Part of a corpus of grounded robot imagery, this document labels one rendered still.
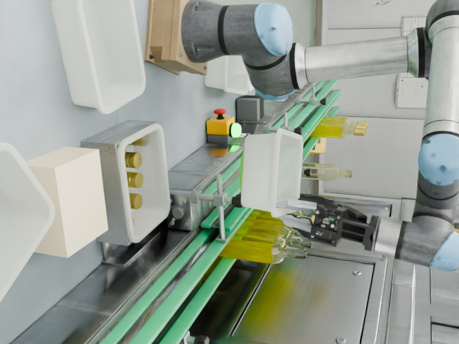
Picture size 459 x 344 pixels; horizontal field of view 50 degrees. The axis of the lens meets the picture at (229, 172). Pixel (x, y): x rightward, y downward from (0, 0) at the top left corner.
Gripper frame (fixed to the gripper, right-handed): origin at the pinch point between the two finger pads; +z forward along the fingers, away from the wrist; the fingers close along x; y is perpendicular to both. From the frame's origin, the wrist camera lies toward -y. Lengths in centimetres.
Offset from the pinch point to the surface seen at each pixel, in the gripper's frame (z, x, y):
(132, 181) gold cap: 30.2, 0.1, 10.3
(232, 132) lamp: 29, -13, -41
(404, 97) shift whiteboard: 2, -92, -601
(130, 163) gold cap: 30.8, -3.6, 11.3
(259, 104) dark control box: 31, -24, -69
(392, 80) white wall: 22, -112, -595
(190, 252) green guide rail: 18.4, 14.8, -0.2
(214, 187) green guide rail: 20.6, 0.7, -13.1
